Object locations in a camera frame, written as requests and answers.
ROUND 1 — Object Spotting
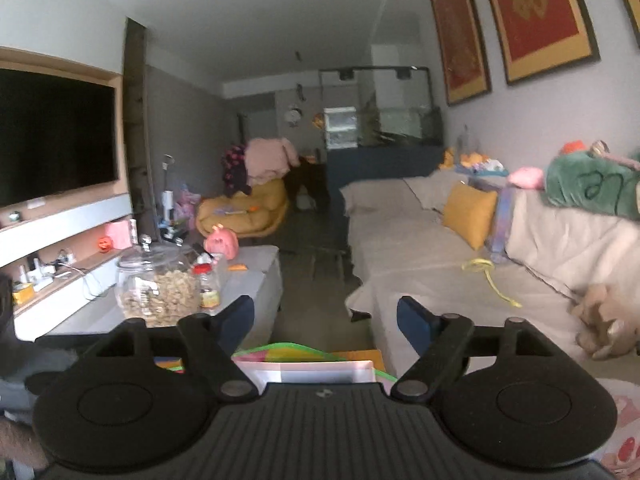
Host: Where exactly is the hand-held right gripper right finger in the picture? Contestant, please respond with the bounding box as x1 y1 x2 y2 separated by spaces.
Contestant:
392 296 556 404

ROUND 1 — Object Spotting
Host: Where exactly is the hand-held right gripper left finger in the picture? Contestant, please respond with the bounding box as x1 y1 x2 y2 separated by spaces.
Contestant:
95 295 259 404

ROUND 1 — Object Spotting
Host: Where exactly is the pink cardboard box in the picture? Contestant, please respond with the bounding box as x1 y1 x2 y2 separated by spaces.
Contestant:
234 357 377 387

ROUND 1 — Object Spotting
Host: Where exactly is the small red-lidded plastic jar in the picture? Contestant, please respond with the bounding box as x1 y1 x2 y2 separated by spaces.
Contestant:
192 262 224 310

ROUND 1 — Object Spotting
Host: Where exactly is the colourful play mat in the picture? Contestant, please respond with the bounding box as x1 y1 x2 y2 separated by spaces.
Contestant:
154 341 399 387

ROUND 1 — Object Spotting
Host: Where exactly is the beige sofa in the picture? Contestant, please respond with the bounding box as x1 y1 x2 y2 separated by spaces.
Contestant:
340 169 640 397

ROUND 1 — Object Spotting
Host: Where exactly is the pink pig toy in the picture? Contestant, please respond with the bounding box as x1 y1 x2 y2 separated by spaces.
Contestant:
204 224 240 261

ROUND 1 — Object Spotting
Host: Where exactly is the glass jar of nuts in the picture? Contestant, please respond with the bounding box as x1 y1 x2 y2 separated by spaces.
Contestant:
114 234 202 329

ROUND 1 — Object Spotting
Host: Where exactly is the yellow ribbon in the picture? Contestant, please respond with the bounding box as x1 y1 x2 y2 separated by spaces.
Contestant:
460 258 522 309

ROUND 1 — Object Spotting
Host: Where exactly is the yellow cushion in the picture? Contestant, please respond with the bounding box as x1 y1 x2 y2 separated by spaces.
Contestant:
441 181 500 252

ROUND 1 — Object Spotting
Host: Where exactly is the yellow bean bag chair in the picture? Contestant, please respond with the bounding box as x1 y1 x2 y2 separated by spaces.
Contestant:
196 178 290 239

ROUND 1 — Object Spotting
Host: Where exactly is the iridescent purple bag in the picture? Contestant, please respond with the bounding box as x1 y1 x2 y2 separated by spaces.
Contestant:
487 184 516 265

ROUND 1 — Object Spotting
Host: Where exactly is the beige cushion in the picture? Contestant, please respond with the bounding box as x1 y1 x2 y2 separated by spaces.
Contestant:
402 170 472 212

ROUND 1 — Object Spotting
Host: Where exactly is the white stick vacuum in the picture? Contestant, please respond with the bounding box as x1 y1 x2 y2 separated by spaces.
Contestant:
159 154 177 227

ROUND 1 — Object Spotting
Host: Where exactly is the pink shelf box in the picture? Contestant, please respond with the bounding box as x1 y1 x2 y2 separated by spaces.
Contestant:
104 220 134 251

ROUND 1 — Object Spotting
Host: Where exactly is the dark dotted garment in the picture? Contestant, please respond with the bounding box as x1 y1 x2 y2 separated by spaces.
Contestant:
221 144 254 199

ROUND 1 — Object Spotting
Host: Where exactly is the dark cloth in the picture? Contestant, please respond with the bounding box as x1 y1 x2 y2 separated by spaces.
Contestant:
287 155 332 212

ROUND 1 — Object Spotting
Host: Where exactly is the blue tank cabinet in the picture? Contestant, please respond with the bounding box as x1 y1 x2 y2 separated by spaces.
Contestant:
326 145 446 207

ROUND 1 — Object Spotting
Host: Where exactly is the pink jacket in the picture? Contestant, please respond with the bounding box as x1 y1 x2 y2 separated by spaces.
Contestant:
244 137 301 186

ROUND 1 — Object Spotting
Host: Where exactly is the yellow plush toy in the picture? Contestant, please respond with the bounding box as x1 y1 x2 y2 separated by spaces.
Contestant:
440 147 507 176

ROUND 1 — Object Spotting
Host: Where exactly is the pink plush toy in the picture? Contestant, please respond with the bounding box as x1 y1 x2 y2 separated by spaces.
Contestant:
507 165 545 191

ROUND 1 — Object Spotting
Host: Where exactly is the beige plush toy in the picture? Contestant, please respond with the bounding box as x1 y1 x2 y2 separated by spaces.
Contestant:
569 284 639 361

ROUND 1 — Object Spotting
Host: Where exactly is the white power strip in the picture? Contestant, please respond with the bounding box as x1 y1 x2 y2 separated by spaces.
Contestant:
20 255 77 287

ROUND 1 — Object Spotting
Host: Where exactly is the large glass fish tank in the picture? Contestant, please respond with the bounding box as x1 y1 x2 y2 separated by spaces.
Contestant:
318 65 445 150

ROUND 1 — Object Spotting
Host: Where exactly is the small glass tank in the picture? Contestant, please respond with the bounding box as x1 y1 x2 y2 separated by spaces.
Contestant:
322 107 357 150

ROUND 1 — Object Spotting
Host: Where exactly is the green plush toy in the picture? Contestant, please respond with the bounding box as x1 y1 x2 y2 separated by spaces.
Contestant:
543 140 640 222

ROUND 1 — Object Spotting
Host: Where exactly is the floral blanket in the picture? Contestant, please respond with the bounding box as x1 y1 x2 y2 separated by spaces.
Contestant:
594 377 640 472

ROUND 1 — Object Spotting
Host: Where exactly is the black flat television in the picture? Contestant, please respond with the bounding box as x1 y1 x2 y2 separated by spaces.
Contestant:
0 67 120 209

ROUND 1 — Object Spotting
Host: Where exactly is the white television wall unit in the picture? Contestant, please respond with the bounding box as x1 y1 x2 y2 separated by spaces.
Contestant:
0 45 137 342

